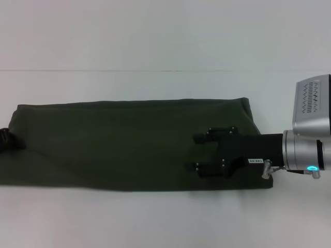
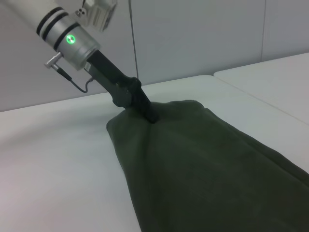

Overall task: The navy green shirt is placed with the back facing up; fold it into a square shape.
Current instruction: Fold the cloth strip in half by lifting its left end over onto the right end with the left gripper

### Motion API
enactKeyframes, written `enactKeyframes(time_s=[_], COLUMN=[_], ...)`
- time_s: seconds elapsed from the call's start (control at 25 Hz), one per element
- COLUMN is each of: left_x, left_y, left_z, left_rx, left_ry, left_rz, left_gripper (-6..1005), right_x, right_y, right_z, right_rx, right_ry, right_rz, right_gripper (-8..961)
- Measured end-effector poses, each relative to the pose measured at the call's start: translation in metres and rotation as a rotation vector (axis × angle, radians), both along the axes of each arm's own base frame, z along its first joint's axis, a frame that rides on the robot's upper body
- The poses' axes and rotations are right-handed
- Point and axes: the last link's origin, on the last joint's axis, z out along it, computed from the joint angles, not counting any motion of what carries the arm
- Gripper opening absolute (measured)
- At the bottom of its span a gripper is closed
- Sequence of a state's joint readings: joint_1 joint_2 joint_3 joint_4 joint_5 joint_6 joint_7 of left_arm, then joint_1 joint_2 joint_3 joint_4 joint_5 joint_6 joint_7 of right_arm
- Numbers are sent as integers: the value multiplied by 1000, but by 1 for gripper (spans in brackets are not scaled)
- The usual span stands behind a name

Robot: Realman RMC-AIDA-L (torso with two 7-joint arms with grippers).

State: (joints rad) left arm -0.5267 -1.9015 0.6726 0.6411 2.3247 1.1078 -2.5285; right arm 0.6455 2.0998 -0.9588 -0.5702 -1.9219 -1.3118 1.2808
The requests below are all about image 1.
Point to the dark green shirt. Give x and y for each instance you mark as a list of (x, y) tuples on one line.
[(103, 144)]

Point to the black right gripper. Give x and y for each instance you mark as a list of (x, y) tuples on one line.
[(253, 149)]

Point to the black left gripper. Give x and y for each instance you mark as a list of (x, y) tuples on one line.
[(4, 139)]

